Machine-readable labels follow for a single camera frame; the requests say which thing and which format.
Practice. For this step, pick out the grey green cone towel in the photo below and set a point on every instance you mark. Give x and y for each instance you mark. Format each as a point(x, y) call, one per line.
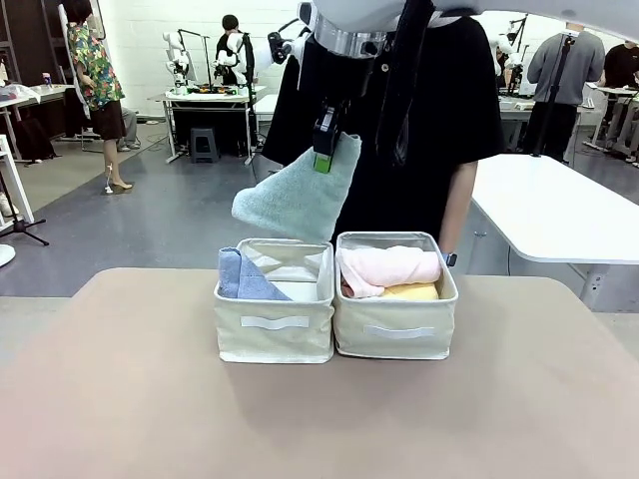
point(299, 199)

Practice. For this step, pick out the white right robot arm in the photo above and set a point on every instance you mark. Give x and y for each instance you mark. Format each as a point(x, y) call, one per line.
point(499, 6)

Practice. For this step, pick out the white round floor base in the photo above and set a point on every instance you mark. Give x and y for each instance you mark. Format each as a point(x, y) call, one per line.
point(6, 255)

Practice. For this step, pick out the blue wrist watch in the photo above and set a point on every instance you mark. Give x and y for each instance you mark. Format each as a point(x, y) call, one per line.
point(450, 259)

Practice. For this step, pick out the person's left forearm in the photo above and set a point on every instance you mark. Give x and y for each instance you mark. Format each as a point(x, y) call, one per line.
point(456, 204)

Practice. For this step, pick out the person in black polo shirt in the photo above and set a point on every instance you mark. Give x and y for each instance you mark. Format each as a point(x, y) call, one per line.
point(444, 100)

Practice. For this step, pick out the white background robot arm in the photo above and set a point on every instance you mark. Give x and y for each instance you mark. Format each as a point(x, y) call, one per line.
point(176, 55)
point(230, 57)
point(505, 47)

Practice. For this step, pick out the person in black t-shirt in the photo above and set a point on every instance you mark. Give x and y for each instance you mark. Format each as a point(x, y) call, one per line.
point(621, 65)

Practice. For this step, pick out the black floor tripod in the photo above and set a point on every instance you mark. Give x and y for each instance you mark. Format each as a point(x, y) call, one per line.
point(22, 227)

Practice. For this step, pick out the yellow towel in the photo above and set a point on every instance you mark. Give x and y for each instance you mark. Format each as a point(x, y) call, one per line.
point(414, 292)

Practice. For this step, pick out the person in floral shirt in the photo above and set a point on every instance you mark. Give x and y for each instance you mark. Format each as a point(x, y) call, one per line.
point(95, 75)

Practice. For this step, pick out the person in grey sweater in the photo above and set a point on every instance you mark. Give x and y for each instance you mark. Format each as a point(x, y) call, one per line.
point(559, 70)

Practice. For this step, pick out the white background robot table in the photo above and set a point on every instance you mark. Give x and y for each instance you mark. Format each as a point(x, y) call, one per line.
point(209, 97)

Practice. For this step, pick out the pink towel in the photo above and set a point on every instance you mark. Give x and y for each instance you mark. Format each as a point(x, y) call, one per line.
point(389, 267)

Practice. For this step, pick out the lavender blue cone towel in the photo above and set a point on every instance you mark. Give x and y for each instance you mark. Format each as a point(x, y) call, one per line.
point(249, 284)

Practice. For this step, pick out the background person in black top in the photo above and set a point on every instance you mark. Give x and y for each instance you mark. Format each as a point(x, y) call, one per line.
point(229, 30)

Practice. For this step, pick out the grey plastic stool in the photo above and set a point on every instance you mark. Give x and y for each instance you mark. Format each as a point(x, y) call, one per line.
point(203, 144)

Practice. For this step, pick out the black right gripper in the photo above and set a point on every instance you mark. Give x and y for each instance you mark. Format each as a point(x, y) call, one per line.
point(342, 115)

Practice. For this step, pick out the grey background work table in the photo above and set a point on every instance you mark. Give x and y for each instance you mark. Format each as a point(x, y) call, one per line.
point(516, 112)

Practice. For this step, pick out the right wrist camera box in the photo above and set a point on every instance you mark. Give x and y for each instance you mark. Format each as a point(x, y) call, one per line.
point(282, 47)

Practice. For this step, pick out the beige fabric storage box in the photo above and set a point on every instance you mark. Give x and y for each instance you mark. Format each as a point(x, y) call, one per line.
point(394, 349)
point(274, 344)

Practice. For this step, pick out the white shelf frame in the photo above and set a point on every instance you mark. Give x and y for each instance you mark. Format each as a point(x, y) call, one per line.
point(15, 179)

